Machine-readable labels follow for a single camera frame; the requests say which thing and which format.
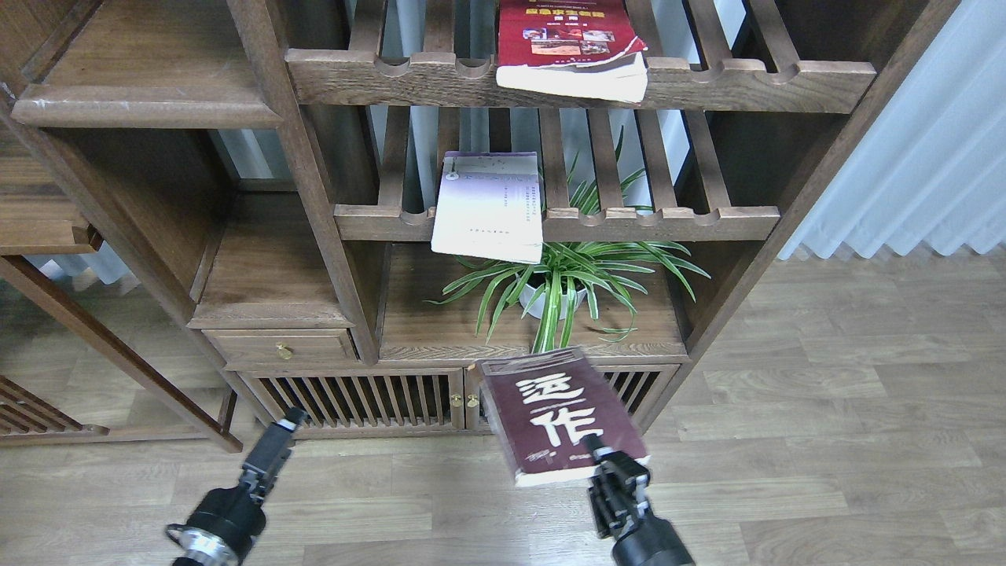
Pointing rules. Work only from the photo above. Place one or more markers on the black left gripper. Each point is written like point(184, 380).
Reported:
point(223, 528)

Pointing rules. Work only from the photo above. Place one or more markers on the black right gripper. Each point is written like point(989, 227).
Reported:
point(620, 507)

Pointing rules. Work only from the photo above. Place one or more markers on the maroon book white characters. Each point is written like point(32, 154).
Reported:
point(541, 406)

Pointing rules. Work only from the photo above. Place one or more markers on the red paperback book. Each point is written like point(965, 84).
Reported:
point(585, 49)

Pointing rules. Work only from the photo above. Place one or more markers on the white plant pot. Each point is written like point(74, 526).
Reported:
point(534, 301)

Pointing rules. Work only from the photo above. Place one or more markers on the green spider plant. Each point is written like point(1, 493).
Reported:
point(602, 267)

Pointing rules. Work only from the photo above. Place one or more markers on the dark wooden bookshelf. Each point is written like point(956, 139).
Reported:
point(251, 162)

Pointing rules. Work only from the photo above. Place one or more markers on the white purple book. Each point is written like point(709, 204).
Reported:
point(489, 207)

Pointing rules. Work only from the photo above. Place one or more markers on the white pleated curtain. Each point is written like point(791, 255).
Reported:
point(930, 172)

